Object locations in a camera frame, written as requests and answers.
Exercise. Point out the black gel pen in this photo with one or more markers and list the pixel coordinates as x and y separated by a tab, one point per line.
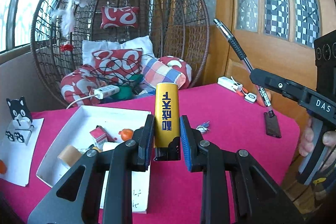
243	58

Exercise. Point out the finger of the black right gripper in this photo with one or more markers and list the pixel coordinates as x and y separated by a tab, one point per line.
287	88

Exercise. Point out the wooden glass door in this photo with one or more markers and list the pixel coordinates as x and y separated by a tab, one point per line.
278	35

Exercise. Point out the small orange fruit toy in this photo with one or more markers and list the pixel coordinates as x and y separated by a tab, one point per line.
3	167

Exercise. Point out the red white patterned cushion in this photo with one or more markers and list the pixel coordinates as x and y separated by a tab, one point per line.
113	67

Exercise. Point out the white dreamcatcher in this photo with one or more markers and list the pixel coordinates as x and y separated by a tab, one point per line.
67	16

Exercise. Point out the red white card box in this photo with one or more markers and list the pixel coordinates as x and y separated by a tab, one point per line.
100	136

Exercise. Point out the white round tag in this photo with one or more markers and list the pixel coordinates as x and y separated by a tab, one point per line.
250	97

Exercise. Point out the orange tangerine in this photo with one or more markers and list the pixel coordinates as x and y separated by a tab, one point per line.
126	134

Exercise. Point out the white shallow cardboard box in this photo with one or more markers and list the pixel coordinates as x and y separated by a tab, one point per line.
76	133

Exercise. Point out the wicker hanging egg chair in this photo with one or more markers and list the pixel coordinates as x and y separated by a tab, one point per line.
179	28

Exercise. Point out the brown tape roll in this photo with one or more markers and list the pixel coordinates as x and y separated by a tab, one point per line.
69	156

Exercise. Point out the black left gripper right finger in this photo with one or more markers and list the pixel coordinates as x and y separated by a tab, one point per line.
257	197

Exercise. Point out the dark brown flat wallet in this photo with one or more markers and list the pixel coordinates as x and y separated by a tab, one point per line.
272	127

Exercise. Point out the plaid pillow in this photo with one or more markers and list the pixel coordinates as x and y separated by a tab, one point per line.
155	72

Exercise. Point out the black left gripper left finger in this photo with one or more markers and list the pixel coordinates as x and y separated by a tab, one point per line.
97	176

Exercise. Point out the person's right hand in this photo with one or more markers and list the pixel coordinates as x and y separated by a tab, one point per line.
306	145

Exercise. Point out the black white cat phone stand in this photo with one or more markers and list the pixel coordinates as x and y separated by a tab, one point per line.
21	127

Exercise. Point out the white power strip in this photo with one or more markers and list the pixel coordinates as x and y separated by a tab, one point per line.
105	91

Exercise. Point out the magenta felt table cloth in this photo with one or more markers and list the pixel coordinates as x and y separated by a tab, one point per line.
175	193

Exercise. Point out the small red white hanging pillow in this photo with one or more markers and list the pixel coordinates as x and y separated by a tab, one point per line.
119	17

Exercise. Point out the white red item table edge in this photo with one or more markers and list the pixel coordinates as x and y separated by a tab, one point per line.
232	85

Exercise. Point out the yellow black lighter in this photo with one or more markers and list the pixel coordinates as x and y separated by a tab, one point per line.
167	128

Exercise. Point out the green cloth item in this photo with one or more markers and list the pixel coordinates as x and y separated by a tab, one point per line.
126	89

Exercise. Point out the white paper sheet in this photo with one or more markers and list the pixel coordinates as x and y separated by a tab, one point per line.
18	157

